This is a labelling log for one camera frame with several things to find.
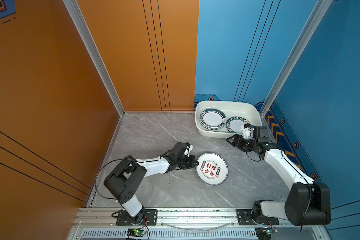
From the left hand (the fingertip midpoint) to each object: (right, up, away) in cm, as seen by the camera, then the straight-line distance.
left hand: (200, 162), depth 86 cm
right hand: (+16, +13, -1) cm, 21 cm away
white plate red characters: (+7, -4, +1) cm, 8 cm away
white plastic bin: (+40, +34, +30) cm, 60 cm away
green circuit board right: (+29, -30, -16) cm, 44 cm away
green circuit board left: (-32, -29, -15) cm, 46 cm away
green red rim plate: (+11, +26, +24) cm, 37 cm away
